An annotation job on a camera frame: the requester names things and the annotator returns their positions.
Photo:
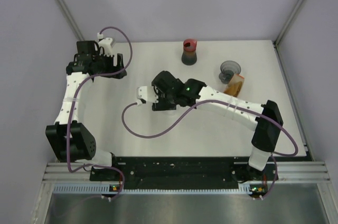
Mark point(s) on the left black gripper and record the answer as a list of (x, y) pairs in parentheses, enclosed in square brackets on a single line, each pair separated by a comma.
[(110, 59)]

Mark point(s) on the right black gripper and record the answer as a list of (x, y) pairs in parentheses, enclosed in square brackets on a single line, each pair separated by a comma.
[(160, 105)]

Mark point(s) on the glass beaker with brown band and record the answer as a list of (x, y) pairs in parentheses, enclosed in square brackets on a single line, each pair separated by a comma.
[(170, 112)]

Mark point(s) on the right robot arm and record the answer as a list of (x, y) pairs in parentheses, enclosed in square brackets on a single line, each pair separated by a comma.
[(263, 119)]

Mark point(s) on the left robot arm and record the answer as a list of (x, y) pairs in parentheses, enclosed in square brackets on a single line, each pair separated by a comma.
[(69, 138)]

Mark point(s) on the grey plastic dripper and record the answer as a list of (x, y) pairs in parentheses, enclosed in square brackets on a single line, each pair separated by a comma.
[(227, 70)]

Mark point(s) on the brown coffee filter stack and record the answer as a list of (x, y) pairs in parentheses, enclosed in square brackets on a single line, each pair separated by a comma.
[(234, 86)]

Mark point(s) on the red-topped dark flask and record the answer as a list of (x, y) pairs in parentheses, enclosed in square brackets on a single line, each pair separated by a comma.
[(189, 56)]

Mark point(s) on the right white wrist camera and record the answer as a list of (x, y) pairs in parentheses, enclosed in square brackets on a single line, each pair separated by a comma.
[(146, 94)]

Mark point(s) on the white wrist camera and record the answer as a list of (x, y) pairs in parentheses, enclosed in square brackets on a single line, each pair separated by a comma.
[(106, 43), (146, 94)]

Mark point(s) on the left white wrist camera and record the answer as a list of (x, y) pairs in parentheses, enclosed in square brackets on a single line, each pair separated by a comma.
[(106, 43)]

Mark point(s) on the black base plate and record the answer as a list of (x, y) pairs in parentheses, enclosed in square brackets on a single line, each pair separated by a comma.
[(177, 184)]

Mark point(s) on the left aluminium frame post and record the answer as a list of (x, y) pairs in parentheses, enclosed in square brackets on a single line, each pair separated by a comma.
[(65, 11)]

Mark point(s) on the aluminium frame post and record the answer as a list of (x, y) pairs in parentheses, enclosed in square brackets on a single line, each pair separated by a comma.
[(289, 22), (65, 11)]

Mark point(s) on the aluminium front rail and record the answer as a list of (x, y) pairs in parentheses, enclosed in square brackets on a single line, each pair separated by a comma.
[(307, 172)]

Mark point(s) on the right aluminium frame post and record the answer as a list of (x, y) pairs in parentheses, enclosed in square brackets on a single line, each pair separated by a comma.
[(289, 22)]

